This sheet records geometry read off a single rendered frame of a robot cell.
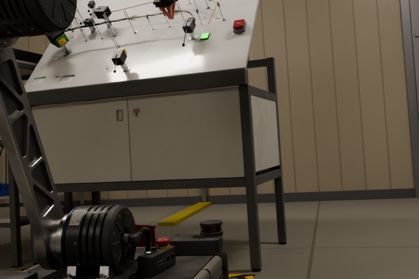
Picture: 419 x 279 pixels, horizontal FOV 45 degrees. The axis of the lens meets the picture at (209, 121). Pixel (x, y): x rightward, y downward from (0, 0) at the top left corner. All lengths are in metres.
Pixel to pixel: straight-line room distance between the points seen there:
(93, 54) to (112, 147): 0.52
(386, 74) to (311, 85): 0.64
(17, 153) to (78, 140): 1.36
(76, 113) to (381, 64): 2.87
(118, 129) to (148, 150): 0.19
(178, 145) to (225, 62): 0.43
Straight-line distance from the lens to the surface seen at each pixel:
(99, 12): 2.77
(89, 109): 2.50
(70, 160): 2.56
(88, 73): 2.55
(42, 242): 1.28
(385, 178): 4.57
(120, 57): 2.36
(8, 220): 2.76
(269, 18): 4.68
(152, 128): 2.33
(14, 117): 1.19
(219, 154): 2.21
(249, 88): 2.20
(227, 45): 2.31
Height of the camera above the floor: 0.55
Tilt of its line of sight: 3 degrees up
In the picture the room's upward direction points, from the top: 3 degrees counter-clockwise
